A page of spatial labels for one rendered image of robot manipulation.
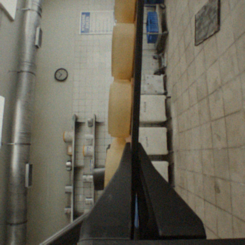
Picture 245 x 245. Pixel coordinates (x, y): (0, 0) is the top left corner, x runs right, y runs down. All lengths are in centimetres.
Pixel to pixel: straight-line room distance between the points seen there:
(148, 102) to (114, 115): 361
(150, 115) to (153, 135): 40
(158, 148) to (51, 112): 252
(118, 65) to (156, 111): 360
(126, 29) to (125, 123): 8
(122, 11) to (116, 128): 11
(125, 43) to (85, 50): 481
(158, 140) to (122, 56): 353
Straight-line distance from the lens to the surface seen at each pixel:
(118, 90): 16
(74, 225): 67
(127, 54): 16
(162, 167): 370
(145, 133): 364
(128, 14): 20
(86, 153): 406
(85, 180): 411
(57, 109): 460
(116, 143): 23
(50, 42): 533
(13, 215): 376
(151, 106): 375
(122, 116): 15
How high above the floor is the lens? 99
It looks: 1 degrees down
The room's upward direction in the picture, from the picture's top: 90 degrees counter-clockwise
